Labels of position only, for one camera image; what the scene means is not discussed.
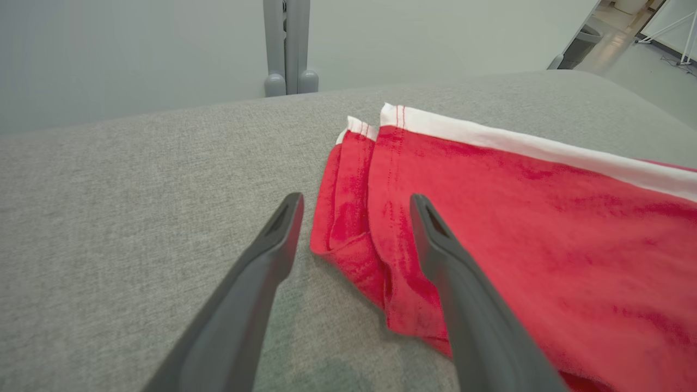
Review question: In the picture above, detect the dark grey waste bin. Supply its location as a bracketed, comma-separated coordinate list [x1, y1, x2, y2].
[557, 24, 604, 70]

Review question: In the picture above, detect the white tripod stand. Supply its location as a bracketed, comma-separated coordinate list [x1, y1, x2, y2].
[634, 0, 697, 67]

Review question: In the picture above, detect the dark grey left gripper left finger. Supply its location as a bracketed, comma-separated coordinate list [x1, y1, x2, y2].
[140, 192, 304, 392]

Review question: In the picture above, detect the red and white sports jersey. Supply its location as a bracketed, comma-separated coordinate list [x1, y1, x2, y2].
[309, 102, 697, 392]

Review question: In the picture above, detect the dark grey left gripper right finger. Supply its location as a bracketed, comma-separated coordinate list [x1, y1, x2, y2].
[409, 193, 570, 392]

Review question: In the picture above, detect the grey partition post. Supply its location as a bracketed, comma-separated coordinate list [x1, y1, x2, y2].
[263, 0, 288, 98]
[285, 0, 320, 94]

